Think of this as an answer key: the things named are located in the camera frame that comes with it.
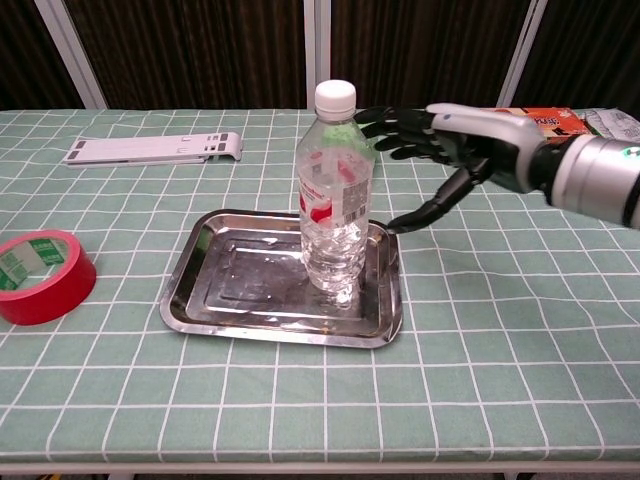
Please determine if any white partition post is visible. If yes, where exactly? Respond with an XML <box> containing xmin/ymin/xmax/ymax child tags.
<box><xmin>34</xmin><ymin>0</ymin><xmax>109</xmax><ymax>110</ymax></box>
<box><xmin>497</xmin><ymin>0</ymin><xmax>549</xmax><ymax>109</ymax></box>
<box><xmin>304</xmin><ymin>0</ymin><xmax>332</xmax><ymax>109</ymax></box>

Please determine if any red tape roll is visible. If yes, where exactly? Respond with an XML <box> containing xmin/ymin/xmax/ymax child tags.
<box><xmin>0</xmin><ymin>229</ymin><xmax>98</xmax><ymax>327</ymax></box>

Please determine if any green snack bag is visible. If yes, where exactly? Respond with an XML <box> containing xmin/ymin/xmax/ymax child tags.
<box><xmin>579</xmin><ymin>107</ymin><xmax>640</xmax><ymax>144</ymax></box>

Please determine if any clear plastic bottle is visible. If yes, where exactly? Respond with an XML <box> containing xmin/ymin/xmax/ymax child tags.
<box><xmin>292</xmin><ymin>79</ymin><xmax>377</xmax><ymax>307</ymax></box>

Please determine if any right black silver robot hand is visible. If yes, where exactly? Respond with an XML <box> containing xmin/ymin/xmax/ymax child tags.
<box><xmin>353</xmin><ymin>103</ymin><xmax>551</xmax><ymax>235</ymax></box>

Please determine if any orange snack box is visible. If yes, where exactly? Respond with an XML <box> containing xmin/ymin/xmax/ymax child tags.
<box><xmin>482</xmin><ymin>106</ymin><xmax>594</xmax><ymax>146</ymax></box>

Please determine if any green checked tablecloth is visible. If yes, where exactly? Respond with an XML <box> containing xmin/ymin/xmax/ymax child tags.
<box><xmin>0</xmin><ymin>107</ymin><xmax>640</xmax><ymax>466</ymax></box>

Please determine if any stainless steel tray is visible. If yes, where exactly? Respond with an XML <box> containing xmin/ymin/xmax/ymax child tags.
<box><xmin>159</xmin><ymin>208</ymin><xmax>404</xmax><ymax>350</ymax></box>

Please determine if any white folding laptop stand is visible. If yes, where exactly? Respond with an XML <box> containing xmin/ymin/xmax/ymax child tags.
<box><xmin>64</xmin><ymin>132</ymin><xmax>245</xmax><ymax>168</ymax></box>

